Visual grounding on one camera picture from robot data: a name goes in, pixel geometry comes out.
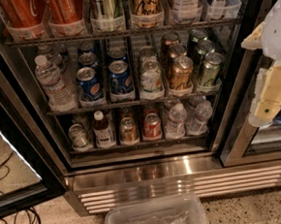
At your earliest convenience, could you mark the brown tea bottle white cap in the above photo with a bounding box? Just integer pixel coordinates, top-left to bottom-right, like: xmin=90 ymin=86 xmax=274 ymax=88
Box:
xmin=93 ymin=111 xmax=115 ymax=148

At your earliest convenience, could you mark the blue pepsi can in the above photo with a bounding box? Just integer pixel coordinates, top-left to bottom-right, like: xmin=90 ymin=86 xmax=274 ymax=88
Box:
xmin=108 ymin=60 xmax=136 ymax=101
xmin=76 ymin=67 xmax=105 ymax=108

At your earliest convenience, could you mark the shelf water bottle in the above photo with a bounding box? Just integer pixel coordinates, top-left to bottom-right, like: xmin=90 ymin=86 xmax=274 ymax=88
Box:
xmin=165 ymin=103 xmax=187 ymax=140
xmin=186 ymin=101 xmax=212 ymax=136

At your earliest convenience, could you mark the clear plastic bin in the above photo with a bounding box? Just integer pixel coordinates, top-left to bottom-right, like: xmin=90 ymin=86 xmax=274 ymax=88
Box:
xmin=105 ymin=194 xmax=209 ymax=224

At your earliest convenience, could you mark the red Coca-Cola can left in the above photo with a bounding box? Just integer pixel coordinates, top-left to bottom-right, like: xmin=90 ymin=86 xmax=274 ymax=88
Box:
xmin=0 ymin=0 xmax=47 ymax=41

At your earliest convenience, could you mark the gold LaCroix can top shelf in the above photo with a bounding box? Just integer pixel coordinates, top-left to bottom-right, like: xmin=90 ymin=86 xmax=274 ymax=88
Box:
xmin=130 ymin=0 xmax=161 ymax=28

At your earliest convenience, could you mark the blue Pepsi can front right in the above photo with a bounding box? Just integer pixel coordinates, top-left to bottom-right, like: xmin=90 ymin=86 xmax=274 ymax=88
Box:
xmin=108 ymin=60 xmax=136 ymax=101

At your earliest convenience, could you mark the green soda can front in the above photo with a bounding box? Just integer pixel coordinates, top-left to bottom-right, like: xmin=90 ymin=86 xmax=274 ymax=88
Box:
xmin=195 ymin=51 xmax=224 ymax=92

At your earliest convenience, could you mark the red Coca-Cola can right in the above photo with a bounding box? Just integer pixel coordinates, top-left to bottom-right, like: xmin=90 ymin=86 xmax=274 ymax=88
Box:
xmin=46 ymin=0 xmax=85 ymax=37

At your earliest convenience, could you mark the white green soda can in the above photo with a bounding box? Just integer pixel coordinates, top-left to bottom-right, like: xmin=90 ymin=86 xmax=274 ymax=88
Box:
xmin=140 ymin=60 xmax=165 ymax=100

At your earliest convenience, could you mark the silver green can bottom shelf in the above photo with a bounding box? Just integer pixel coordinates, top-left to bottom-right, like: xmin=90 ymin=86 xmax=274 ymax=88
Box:
xmin=68 ymin=124 xmax=93 ymax=152

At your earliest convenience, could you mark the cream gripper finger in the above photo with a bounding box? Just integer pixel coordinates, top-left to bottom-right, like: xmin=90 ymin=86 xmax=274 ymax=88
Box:
xmin=248 ymin=68 xmax=271 ymax=128
xmin=241 ymin=22 xmax=264 ymax=49

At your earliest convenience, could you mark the open glass fridge door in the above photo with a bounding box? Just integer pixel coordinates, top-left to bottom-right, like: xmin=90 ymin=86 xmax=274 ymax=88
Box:
xmin=0 ymin=32 xmax=70 ymax=220

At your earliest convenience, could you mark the steel fridge vent grille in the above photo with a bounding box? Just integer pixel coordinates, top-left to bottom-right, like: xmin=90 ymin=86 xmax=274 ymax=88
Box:
xmin=65 ymin=160 xmax=281 ymax=216

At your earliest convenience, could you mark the large water bottle middle shelf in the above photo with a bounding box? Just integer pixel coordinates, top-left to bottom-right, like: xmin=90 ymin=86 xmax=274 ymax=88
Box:
xmin=34 ymin=54 xmax=78 ymax=112

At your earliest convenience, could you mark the gold soda can bottom shelf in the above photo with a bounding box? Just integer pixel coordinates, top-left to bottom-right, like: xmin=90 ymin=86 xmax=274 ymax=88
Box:
xmin=119 ymin=117 xmax=139 ymax=145

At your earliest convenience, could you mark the blue Pepsi can front left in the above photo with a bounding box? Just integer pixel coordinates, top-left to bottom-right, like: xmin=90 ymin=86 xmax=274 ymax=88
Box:
xmin=76 ymin=67 xmax=105 ymax=108

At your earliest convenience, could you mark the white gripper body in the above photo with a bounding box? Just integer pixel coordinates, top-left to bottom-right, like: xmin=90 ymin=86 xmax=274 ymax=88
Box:
xmin=254 ymin=62 xmax=281 ymax=122

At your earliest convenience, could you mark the copper soda can front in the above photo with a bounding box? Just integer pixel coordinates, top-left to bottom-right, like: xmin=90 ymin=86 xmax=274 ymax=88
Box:
xmin=169 ymin=56 xmax=194 ymax=96

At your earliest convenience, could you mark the green striped can top shelf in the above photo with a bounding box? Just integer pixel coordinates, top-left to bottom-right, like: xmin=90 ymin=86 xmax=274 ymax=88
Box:
xmin=90 ymin=0 xmax=125 ymax=33

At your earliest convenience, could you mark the red coca-cola can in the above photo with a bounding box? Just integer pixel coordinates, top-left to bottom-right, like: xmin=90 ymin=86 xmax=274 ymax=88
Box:
xmin=46 ymin=0 xmax=85 ymax=37
xmin=0 ymin=0 xmax=47 ymax=41

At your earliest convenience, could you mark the red soda can bottom shelf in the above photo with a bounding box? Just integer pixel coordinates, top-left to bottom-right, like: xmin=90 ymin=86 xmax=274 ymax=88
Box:
xmin=142 ymin=112 xmax=162 ymax=141

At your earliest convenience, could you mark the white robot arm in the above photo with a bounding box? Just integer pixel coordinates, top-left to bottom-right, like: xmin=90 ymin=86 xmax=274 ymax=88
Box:
xmin=241 ymin=0 xmax=281 ymax=127

